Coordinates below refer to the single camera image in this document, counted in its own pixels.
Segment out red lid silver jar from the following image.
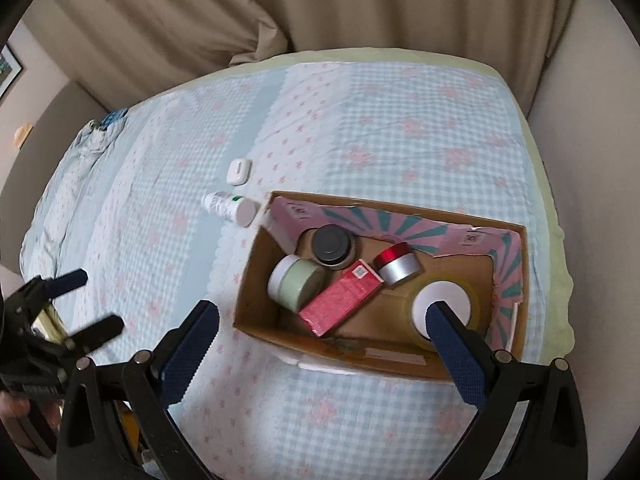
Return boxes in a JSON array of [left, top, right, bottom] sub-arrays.
[[375, 241, 421, 286]]

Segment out black lid glass jar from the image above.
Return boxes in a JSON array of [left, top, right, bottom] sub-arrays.
[[299, 225, 362, 272]]

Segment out framed wall poster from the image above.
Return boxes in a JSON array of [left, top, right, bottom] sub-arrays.
[[0, 44, 25, 98]]

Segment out red carton box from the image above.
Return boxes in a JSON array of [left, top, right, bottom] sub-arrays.
[[298, 258, 385, 337]]

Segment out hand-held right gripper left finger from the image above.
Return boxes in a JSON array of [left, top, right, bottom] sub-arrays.
[[56, 299, 221, 480]]

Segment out brown upholstered headboard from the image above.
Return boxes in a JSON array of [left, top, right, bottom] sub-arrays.
[[0, 80, 108, 196]]

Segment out beige curtain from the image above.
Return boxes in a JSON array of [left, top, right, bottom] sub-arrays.
[[42, 0, 578, 111]]

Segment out pale green jar white lid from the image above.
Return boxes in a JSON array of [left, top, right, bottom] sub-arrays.
[[266, 254, 327, 313]]

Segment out white earbuds case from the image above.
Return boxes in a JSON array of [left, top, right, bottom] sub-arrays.
[[226, 158, 251, 187]]

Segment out white plastic bottle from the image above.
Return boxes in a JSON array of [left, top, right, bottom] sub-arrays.
[[201, 191, 261, 227]]

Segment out clear tape roll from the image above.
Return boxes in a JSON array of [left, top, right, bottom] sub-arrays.
[[410, 270, 493, 351]]

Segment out blue checked floral blanket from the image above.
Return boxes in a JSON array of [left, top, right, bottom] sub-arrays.
[[20, 60, 546, 480]]

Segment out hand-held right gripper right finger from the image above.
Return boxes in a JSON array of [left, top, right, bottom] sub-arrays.
[[425, 299, 583, 480]]

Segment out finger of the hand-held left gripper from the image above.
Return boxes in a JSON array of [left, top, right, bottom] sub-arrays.
[[64, 315, 126, 357], [29, 268, 88, 302]]

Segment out person's left hand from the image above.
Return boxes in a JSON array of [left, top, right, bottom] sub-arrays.
[[0, 392, 32, 419]]

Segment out cardboard box pink flaps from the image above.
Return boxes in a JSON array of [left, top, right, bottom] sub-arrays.
[[234, 191, 530, 381]]

